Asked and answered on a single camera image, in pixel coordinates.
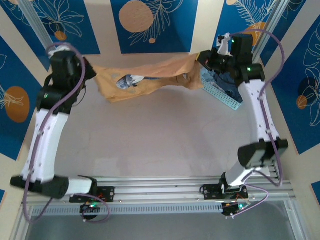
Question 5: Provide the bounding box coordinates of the grey slotted cable duct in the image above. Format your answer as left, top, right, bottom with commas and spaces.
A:
31, 202, 226, 217

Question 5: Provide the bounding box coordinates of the aluminium upright post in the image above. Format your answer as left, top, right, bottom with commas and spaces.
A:
17, 0, 55, 55
251, 0, 292, 63

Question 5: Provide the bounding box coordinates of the orange printed t-shirt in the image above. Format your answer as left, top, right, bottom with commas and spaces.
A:
93, 52, 205, 104

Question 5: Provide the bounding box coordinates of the light blue plastic basket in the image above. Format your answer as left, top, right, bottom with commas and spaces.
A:
199, 68, 245, 111

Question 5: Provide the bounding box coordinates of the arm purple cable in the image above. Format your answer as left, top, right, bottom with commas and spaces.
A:
22, 42, 111, 223
224, 28, 286, 218

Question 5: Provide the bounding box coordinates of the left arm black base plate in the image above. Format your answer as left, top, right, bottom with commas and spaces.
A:
69, 186, 116, 203

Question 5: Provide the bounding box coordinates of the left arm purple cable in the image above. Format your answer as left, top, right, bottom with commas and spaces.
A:
22, 42, 111, 223

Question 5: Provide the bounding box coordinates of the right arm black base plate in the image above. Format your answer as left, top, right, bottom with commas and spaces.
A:
201, 183, 250, 201

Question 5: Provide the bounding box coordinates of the dark navy t-shirt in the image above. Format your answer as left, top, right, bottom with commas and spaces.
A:
216, 71, 243, 103

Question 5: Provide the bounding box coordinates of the light blue t-shirt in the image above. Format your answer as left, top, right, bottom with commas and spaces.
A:
201, 68, 218, 85

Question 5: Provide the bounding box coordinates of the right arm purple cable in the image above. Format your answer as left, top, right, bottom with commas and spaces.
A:
224, 28, 286, 218

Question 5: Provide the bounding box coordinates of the aluminium rail base frame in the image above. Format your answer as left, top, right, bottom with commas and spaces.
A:
21, 174, 297, 207

